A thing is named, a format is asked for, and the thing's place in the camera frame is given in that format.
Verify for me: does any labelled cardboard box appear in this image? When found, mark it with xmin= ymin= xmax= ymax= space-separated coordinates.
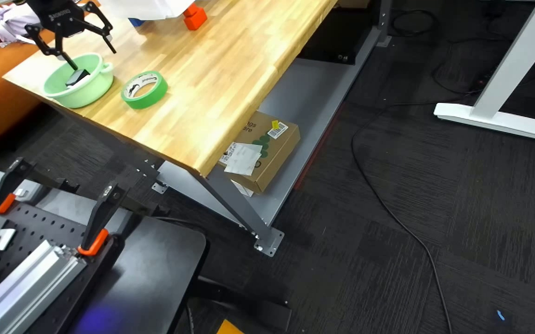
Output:
xmin=220 ymin=111 xmax=303 ymax=198

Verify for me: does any white plastic drawer unit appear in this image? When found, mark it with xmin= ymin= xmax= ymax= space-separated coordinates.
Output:
xmin=101 ymin=0 xmax=190 ymax=22

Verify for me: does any grey metal table frame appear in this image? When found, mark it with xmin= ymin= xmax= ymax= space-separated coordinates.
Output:
xmin=80 ymin=25 xmax=389 ymax=259

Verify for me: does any white desk leg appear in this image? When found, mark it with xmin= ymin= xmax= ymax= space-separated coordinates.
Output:
xmin=433 ymin=0 xmax=535 ymax=148

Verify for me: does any aluminium extrusion rail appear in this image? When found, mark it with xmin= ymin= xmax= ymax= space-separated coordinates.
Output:
xmin=0 ymin=239 xmax=88 ymax=334

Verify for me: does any small black block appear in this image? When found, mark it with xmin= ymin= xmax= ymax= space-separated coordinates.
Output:
xmin=65 ymin=68 xmax=93 ymax=89

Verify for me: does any black flat plate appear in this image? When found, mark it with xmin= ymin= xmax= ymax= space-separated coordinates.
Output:
xmin=62 ymin=218 xmax=210 ymax=334

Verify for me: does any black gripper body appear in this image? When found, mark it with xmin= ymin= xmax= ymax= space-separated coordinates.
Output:
xmin=26 ymin=0 xmax=91 ymax=33

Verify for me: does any black perforated board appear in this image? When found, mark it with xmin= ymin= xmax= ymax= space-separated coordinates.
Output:
xmin=0 ymin=202 xmax=97 ymax=274

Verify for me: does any green tape roll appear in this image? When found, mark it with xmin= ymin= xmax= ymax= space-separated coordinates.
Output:
xmin=121 ymin=68 xmax=171 ymax=111

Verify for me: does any red block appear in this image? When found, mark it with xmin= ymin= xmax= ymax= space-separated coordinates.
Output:
xmin=182 ymin=3 xmax=210 ymax=31

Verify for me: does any black floor cable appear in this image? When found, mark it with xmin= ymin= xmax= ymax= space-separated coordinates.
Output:
xmin=350 ymin=126 xmax=457 ymax=334

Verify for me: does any black clamp orange handle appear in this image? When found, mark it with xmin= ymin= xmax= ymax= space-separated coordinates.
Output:
xmin=77 ymin=183 xmax=127 ymax=259
xmin=0 ymin=157 xmax=38 ymax=218

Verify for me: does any pale crumpled cloth bundle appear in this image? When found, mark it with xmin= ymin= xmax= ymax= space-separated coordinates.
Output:
xmin=0 ymin=1 xmax=49 ymax=50

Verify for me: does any light-green plastic bowl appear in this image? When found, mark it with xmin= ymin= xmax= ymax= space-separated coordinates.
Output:
xmin=43 ymin=51 xmax=117 ymax=111

